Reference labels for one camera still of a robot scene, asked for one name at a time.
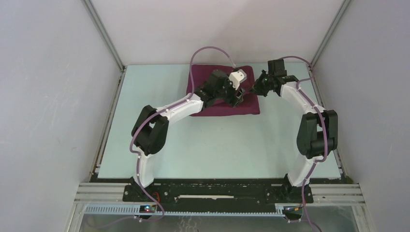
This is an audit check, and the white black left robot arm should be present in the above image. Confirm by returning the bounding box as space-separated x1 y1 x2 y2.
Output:
129 68 247 201

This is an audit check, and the aluminium frame rail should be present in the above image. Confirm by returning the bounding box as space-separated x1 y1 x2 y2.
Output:
74 183 365 206

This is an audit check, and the right corner aluminium post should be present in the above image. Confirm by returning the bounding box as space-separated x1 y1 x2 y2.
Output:
311 0 353 67

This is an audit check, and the left corner aluminium post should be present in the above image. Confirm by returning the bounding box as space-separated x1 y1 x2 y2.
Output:
81 0 125 72

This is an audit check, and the maroon surgical wrap cloth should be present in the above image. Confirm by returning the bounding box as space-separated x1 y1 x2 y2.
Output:
191 64 261 117

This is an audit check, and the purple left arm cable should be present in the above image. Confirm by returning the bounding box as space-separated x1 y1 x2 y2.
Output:
129 46 238 222

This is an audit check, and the corner aluminium post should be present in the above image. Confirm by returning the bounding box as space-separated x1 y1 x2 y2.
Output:
311 0 353 67
81 0 125 72

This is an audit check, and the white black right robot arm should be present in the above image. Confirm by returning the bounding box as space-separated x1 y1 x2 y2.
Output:
250 70 338 202

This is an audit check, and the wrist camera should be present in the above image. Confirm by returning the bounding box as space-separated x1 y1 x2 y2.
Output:
228 69 247 90
267 58 287 77

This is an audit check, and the grey cable duct strip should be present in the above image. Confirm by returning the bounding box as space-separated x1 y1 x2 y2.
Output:
84 204 285 217

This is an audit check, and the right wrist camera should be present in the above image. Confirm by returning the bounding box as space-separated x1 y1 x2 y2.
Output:
267 58 287 77

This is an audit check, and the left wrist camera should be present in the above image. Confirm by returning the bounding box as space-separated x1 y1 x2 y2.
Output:
228 69 247 90

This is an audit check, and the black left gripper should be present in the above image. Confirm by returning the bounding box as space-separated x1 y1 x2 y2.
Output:
214 74 245 108

